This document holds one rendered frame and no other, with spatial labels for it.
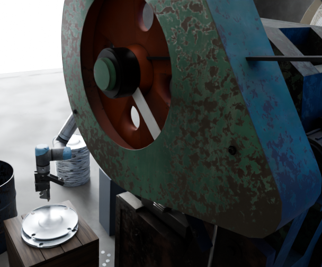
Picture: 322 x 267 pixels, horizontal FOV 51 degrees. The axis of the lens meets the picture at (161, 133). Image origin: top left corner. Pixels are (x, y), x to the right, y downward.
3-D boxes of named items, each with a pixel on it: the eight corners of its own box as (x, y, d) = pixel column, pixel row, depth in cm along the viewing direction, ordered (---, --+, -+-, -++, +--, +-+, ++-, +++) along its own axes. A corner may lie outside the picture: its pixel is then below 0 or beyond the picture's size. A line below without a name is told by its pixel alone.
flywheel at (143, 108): (94, -129, 84) (236, 117, 66) (156, -110, 97) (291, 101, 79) (36, 54, 138) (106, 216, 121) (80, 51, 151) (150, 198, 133)
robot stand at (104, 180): (98, 221, 243) (98, 167, 225) (121, 214, 252) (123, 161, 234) (109, 236, 230) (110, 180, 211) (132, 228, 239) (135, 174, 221)
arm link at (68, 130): (89, 73, 196) (46, 141, 204) (92, 78, 186) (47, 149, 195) (106, 83, 201) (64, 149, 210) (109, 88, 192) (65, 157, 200)
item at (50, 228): (9, 227, 177) (9, 226, 177) (48, 199, 202) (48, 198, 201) (53, 247, 167) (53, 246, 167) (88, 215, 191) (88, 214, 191)
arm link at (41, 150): (50, 148, 183) (34, 150, 180) (52, 166, 188) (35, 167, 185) (50, 142, 190) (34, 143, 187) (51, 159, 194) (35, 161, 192)
